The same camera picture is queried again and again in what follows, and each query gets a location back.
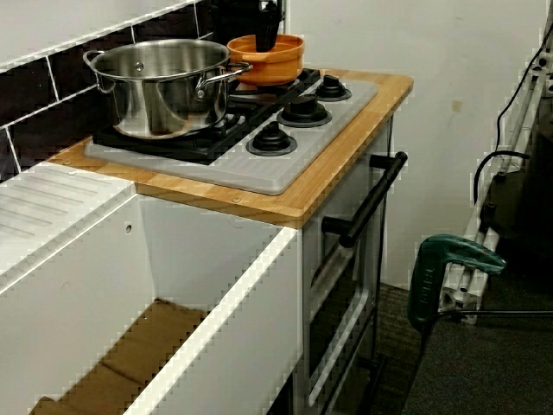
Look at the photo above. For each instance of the black stove knob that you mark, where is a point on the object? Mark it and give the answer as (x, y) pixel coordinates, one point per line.
(271, 140)
(332, 88)
(304, 110)

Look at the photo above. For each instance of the grey stove top panel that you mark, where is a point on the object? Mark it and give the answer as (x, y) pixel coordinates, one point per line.
(259, 173)

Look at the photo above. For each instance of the black equipment block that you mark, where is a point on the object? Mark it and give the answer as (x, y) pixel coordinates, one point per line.
(527, 207)

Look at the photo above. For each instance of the white oven door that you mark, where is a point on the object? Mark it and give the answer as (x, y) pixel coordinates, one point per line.
(345, 324)

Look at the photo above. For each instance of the brown cardboard sheet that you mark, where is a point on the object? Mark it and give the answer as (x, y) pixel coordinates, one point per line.
(142, 341)

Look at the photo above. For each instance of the stainless steel pot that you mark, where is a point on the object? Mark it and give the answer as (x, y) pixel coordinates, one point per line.
(164, 99)

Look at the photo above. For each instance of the dark tiled backsplash panel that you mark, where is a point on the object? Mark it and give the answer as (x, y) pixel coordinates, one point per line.
(43, 112)

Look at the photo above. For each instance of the aluminium frame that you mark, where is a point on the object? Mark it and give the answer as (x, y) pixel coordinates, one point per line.
(484, 242)

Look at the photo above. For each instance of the black metal rod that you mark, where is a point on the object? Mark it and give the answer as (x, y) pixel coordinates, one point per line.
(510, 313)

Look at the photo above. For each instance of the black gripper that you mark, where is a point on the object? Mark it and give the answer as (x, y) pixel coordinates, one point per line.
(271, 10)

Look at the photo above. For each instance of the white toy sink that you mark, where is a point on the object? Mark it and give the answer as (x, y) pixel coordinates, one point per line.
(86, 259)

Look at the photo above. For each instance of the black burner grate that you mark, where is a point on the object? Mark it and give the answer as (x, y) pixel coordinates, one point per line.
(302, 82)
(194, 149)

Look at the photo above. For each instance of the orange plastic toy pot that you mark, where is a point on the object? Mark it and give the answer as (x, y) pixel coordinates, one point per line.
(281, 65)

